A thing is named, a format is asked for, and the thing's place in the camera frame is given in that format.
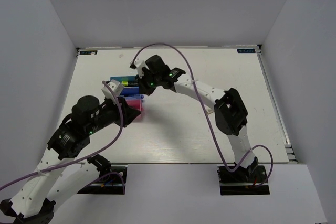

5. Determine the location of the light blue plastic drawer bin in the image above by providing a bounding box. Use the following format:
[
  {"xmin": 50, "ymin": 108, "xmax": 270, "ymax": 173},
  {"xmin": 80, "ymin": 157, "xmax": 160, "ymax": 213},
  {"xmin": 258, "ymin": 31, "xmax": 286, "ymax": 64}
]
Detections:
[{"xmin": 110, "ymin": 76, "xmax": 138, "ymax": 83}]

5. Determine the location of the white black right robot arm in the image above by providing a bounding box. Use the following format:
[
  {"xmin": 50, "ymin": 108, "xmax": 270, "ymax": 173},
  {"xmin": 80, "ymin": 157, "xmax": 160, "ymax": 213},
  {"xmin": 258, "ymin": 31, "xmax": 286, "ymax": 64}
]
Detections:
[{"xmin": 130, "ymin": 55, "xmax": 259, "ymax": 182}]

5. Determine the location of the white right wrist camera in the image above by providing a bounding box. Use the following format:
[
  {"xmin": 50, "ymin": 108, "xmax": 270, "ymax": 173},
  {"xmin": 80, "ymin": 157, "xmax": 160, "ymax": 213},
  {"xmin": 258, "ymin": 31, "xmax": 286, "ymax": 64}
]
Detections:
[{"xmin": 130, "ymin": 59, "xmax": 146, "ymax": 79}]

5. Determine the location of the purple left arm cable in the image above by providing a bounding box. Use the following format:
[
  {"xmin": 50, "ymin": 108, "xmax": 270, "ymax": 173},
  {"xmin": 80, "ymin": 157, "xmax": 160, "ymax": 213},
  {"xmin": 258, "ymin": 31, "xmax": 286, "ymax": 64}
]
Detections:
[{"xmin": 0, "ymin": 81, "xmax": 125, "ymax": 195}]

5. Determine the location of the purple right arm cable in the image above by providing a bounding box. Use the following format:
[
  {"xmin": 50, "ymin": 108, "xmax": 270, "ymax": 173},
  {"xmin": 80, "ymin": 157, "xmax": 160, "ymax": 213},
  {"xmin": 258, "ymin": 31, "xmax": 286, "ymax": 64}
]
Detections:
[{"xmin": 131, "ymin": 42, "xmax": 274, "ymax": 189}]

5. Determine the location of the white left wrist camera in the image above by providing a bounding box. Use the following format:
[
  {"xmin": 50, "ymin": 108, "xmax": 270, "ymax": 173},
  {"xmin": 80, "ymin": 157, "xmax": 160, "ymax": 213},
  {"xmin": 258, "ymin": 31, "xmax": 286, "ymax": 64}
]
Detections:
[{"xmin": 101, "ymin": 79, "xmax": 124, "ymax": 104}]

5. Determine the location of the right corner table label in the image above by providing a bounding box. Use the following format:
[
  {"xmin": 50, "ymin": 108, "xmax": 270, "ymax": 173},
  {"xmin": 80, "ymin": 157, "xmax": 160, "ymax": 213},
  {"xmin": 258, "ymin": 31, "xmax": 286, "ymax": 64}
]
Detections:
[{"xmin": 237, "ymin": 48, "xmax": 256, "ymax": 54}]

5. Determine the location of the corner table label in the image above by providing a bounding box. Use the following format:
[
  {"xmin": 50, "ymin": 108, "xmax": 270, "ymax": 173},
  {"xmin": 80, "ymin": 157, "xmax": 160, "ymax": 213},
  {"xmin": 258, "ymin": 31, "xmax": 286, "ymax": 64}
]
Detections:
[
  {"xmin": 237, "ymin": 48, "xmax": 256, "ymax": 54},
  {"xmin": 79, "ymin": 50, "xmax": 98, "ymax": 55}
]

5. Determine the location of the dark blue plastic drawer bin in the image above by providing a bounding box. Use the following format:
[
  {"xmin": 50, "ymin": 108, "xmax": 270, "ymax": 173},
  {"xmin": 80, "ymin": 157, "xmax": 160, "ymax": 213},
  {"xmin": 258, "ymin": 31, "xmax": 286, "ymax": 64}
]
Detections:
[{"xmin": 120, "ymin": 87, "xmax": 143, "ymax": 98}]

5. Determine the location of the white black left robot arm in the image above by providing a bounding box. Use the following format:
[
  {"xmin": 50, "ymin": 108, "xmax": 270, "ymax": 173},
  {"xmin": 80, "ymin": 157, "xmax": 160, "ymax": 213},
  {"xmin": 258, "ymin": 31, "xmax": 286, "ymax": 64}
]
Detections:
[{"xmin": 1, "ymin": 95, "xmax": 141, "ymax": 223}]

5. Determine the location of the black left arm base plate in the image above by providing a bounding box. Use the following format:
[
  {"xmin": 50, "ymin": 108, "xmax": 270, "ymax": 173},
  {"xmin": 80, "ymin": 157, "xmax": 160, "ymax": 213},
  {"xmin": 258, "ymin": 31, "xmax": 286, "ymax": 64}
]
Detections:
[{"xmin": 77, "ymin": 165, "xmax": 128, "ymax": 195}]

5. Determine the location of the left corner table label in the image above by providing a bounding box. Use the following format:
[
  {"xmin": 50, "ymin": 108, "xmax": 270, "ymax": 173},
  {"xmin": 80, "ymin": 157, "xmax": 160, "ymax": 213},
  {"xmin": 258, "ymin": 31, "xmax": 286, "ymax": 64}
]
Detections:
[{"xmin": 79, "ymin": 50, "xmax": 98, "ymax": 55}]

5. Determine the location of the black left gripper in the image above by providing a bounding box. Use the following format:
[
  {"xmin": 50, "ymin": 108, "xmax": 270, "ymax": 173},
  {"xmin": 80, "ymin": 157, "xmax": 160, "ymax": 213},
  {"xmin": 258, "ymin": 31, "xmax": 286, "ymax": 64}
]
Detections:
[{"xmin": 87, "ymin": 93, "xmax": 142, "ymax": 134}]

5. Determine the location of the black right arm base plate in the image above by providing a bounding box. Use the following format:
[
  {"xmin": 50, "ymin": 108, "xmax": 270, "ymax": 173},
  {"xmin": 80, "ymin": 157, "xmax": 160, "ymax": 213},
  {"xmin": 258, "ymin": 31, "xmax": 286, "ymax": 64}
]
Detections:
[{"xmin": 217, "ymin": 165, "xmax": 270, "ymax": 196}]

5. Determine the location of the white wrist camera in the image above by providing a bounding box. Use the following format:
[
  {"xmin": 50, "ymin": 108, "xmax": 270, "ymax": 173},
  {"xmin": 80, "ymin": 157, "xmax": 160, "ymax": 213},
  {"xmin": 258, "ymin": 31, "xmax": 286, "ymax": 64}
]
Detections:
[
  {"xmin": 101, "ymin": 79, "xmax": 124, "ymax": 104},
  {"xmin": 130, "ymin": 59, "xmax": 146, "ymax": 79}
]

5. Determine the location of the yellow cap black highlighter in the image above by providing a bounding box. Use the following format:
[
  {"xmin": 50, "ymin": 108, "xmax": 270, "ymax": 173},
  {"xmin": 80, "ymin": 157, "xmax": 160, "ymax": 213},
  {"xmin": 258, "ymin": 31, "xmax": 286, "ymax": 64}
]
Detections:
[{"xmin": 121, "ymin": 81, "xmax": 139, "ymax": 87}]

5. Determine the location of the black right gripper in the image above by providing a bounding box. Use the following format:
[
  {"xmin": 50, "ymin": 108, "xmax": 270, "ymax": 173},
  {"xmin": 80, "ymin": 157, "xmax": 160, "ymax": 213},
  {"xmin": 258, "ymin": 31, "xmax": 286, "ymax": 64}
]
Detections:
[{"xmin": 136, "ymin": 68, "xmax": 161, "ymax": 96}]

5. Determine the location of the grey rectangular eraser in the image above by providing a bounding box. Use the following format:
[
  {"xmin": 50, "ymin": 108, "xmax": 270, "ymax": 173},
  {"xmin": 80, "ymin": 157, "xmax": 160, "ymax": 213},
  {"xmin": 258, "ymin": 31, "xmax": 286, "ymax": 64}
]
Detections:
[{"xmin": 205, "ymin": 104, "xmax": 214, "ymax": 115}]

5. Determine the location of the pink plastic drawer bin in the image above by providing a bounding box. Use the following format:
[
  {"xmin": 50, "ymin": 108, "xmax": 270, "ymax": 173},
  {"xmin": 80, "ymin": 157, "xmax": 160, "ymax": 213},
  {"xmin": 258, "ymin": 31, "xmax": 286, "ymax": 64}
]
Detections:
[{"xmin": 125, "ymin": 98, "xmax": 143, "ymax": 121}]

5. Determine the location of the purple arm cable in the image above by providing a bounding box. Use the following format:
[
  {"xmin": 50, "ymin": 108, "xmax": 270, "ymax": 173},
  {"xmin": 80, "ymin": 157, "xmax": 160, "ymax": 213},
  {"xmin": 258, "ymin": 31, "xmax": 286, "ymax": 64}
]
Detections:
[
  {"xmin": 131, "ymin": 42, "xmax": 274, "ymax": 189},
  {"xmin": 0, "ymin": 81, "xmax": 125, "ymax": 195}
]

